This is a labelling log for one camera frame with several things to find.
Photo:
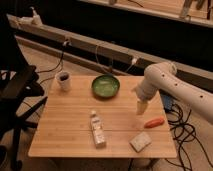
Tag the wooden table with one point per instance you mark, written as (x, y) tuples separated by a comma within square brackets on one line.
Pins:
[(64, 127)]

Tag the white spray bottle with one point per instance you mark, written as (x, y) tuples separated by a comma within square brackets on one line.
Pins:
[(36, 17)]

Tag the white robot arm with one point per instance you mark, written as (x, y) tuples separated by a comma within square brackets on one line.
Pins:
[(162, 76)]

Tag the orange carrot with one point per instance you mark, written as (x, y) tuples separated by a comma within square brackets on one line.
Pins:
[(154, 122)]

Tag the black office chair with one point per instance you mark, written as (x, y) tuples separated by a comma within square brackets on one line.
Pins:
[(18, 80)]

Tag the green ceramic bowl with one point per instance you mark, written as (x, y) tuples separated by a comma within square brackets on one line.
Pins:
[(105, 86)]

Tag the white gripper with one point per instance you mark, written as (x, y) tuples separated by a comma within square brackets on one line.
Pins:
[(145, 91)]

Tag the white plug adapter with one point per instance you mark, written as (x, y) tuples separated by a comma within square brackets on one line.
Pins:
[(133, 62)]

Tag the beige sponge block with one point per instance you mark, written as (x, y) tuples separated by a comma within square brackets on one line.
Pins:
[(140, 141)]

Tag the white tube bottle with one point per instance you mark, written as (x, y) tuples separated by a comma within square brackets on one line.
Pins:
[(97, 130)]

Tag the white plug with cable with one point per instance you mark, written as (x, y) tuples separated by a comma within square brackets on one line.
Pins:
[(60, 62)]

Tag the blue box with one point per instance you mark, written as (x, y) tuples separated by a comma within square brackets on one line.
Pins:
[(167, 102)]

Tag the white cup with dark contents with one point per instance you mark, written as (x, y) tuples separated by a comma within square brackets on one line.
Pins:
[(63, 79)]

